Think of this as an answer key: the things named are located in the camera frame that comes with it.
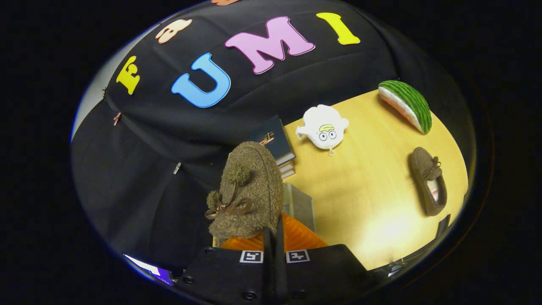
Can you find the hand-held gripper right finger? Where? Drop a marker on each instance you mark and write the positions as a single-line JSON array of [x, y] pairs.
[[280, 271]]

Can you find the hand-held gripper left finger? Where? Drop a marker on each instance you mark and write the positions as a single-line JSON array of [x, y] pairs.
[[268, 271]]

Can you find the grey fabric storage box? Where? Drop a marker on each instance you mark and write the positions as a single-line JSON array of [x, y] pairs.
[[298, 203]]

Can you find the brown fuzzy slipper shoe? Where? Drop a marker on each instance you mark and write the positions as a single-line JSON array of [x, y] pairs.
[[419, 163], [254, 186]]

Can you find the brown hardcover book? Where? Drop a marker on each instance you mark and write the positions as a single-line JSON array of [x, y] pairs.
[[287, 166], [288, 173]]

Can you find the lit screen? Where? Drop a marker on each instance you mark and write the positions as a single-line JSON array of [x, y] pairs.
[[159, 273]]

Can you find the dark blue hardcover book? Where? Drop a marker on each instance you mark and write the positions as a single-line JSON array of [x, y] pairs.
[[275, 140]]

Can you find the small white clip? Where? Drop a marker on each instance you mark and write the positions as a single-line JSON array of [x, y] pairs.
[[177, 168]]

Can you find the white plush toy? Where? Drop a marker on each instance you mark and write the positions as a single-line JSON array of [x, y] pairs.
[[322, 125]]

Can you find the small red clip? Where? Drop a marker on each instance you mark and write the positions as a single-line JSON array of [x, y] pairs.
[[117, 118]]

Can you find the watermelon slice plush toy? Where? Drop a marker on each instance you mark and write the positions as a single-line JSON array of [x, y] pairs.
[[413, 101]]

